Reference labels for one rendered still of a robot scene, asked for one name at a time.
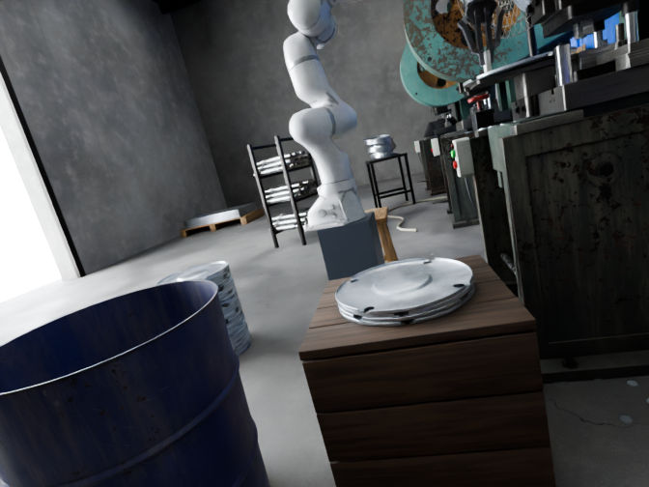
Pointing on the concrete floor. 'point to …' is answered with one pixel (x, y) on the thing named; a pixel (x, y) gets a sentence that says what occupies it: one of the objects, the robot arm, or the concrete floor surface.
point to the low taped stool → (384, 234)
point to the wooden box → (432, 394)
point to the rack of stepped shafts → (296, 218)
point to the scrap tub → (128, 396)
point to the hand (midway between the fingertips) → (487, 65)
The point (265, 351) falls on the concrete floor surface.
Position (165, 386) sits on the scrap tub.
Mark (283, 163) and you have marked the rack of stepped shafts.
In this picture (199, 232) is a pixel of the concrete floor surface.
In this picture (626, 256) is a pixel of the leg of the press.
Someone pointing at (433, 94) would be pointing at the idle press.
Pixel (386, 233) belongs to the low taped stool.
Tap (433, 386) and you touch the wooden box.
